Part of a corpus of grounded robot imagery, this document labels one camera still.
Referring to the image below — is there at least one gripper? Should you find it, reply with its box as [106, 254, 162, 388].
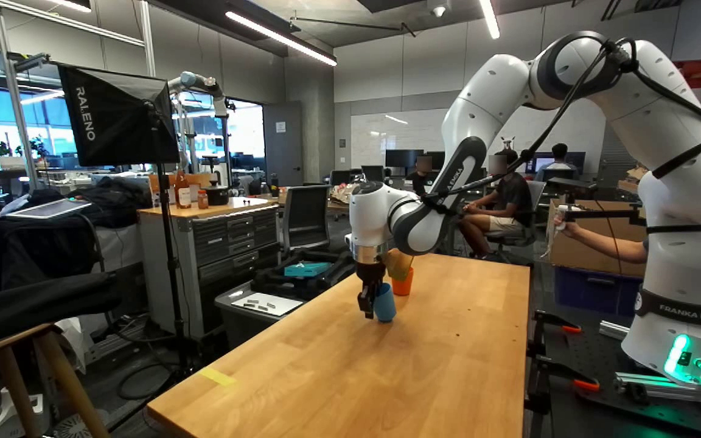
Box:
[355, 260, 388, 320]

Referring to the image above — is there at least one person's forearm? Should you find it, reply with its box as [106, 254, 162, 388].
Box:
[554, 220, 650, 266]

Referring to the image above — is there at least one blue cup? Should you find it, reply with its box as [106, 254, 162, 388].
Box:
[373, 282, 398, 324]

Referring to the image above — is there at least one orange cup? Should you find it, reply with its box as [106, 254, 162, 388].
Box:
[391, 266, 415, 297]

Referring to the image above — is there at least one yellow cup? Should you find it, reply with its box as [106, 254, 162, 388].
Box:
[385, 248, 414, 281]

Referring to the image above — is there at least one black open case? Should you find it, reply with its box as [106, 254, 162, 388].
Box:
[251, 248, 356, 302]

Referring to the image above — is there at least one grey storage bin with lid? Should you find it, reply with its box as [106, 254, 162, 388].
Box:
[214, 281, 310, 352]

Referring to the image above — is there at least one person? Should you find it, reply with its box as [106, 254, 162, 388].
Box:
[535, 142, 580, 183]
[407, 155, 435, 196]
[459, 151, 535, 260]

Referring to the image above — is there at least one monitor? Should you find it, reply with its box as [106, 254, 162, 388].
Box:
[532, 151, 587, 175]
[385, 148, 425, 170]

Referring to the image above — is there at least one grey tool cabinet wooden top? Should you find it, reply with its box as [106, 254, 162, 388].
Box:
[137, 196, 282, 340]

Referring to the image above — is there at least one whiteboard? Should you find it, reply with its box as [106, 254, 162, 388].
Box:
[350, 108, 450, 172]

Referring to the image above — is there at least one yellow tape strip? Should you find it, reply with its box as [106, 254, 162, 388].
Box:
[198, 366, 238, 388]

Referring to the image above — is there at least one grey door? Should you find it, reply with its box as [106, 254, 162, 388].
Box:
[263, 101, 304, 188]

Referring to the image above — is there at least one black pot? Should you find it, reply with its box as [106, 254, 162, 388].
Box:
[204, 182, 231, 207]

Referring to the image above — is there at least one amber bottle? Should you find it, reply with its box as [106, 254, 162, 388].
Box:
[173, 170, 194, 210]

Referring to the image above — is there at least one blue plastic bin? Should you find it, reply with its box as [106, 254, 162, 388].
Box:
[553, 265, 644, 318]

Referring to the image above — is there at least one cardboard box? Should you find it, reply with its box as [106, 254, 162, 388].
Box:
[546, 199, 650, 279]

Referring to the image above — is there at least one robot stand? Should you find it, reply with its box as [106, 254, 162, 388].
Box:
[526, 309, 701, 438]

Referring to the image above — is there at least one black backpack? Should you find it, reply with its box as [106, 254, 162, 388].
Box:
[69, 176, 152, 230]

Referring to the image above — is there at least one ceiling light bar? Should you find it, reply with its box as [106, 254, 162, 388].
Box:
[479, 0, 501, 41]
[225, 10, 338, 68]

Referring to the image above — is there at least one black softbox light on stand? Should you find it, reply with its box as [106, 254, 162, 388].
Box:
[57, 63, 196, 375]

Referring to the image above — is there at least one silver laptop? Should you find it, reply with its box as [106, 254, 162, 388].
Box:
[2, 198, 93, 220]

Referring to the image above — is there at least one black cloth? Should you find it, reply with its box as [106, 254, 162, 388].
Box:
[0, 271, 124, 355]

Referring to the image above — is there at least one wooden stool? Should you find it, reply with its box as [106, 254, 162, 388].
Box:
[0, 322, 111, 438]

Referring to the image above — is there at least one row of potted plants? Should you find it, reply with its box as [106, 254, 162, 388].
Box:
[0, 136, 51, 172]

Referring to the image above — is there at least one black clamp with orange handle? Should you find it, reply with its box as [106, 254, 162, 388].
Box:
[527, 355, 602, 393]
[532, 309, 584, 335]

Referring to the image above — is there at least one aluminium rail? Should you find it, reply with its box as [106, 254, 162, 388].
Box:
[614, 371, 701, 407]

